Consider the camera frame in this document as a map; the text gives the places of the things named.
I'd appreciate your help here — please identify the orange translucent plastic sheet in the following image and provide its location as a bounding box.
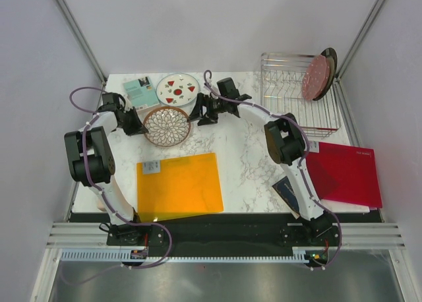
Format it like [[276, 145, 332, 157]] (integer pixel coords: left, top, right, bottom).
[[136, 153, 224, 222]]

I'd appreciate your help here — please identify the right aluminium frame post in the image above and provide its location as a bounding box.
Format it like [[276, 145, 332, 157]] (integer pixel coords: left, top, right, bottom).
[[336, 0, 387, 79]]

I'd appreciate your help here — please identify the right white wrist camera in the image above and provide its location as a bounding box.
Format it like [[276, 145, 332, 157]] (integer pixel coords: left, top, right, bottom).
[[204, 82, 217, 97]]

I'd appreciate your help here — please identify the aluminium frame post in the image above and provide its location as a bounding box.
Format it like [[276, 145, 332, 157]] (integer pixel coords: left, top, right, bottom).
[[53, 0, 107, 86], [336, 0, 387, 79]]

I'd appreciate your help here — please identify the metal wire dish rack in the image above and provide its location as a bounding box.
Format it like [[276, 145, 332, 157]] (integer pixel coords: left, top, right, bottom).
[[260, 52, 341, 138]]

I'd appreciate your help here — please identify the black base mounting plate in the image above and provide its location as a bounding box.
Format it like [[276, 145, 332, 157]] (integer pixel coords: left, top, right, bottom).
[[105, 214, 340, 256]]

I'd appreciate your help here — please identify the pink polka dot plate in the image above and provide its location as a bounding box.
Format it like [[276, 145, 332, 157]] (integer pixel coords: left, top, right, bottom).
[[301, 55, 330, 101]]

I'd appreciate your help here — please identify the dark rim beige plate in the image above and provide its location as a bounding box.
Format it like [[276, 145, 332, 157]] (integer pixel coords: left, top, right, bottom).
[[313, 47, 338, 102]]

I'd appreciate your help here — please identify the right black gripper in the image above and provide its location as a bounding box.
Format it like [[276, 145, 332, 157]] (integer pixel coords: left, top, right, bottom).
[[187, 93, 227, 127]]

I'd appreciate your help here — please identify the white slotted cable duct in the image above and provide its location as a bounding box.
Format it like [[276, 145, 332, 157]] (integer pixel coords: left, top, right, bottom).
[[60, 248, 315, 264]]

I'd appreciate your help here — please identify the white watermelon pattern plate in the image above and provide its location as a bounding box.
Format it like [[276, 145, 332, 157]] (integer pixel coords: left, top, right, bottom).
[[156, 73, 200, 107]]

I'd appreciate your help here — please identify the pink cube power socket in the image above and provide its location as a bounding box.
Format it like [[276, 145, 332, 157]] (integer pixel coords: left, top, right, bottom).
[[96, 200, 106, 212]]

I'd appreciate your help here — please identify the brown rim floral plate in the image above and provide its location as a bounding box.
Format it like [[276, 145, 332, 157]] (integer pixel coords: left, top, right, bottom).
[[144, 106, 191, 148]]

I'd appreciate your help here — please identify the dark blue book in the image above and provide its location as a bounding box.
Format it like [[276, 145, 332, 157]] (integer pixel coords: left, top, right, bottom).
[[272, 177, 300, 219]]

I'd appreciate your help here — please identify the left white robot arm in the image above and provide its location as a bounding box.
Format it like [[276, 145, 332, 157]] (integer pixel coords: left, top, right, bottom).
[[64, 92, 148, 245]]

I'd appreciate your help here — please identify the left aluminium frame post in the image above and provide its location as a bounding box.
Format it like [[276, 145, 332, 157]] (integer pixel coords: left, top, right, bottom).
[[53, 0, 107, 86]]

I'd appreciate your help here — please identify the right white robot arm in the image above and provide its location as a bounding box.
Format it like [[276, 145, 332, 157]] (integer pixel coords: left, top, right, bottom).
[[189, 78, 333, 245]]

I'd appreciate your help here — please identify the teal book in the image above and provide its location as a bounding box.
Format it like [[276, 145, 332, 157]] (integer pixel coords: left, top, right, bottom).
[[123, 76, 160, 111]]

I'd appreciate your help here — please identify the red translucent plastic sheet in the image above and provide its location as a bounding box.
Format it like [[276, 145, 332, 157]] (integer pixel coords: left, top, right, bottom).
[[306, 141, 362, 206]]

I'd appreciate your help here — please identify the aluminium front rail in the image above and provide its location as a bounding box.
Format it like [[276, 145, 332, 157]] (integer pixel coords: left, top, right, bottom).
[[47, 223, 405, 250]]

